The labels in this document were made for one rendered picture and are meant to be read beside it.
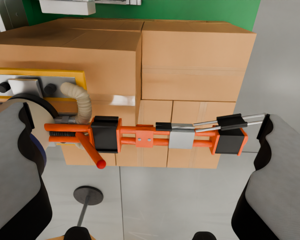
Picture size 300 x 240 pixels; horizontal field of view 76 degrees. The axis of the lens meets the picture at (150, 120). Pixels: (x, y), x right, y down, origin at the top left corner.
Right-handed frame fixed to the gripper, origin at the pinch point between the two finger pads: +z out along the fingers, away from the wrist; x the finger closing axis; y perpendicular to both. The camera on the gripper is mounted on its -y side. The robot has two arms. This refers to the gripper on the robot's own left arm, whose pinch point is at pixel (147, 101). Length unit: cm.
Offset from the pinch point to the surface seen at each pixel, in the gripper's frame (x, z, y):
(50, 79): -30, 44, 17
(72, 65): -28, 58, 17
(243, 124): 25.2, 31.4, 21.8
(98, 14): -40, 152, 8
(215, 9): 46, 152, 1
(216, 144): 19.7, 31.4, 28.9
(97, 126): -13.1, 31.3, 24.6
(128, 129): -5.2, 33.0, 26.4
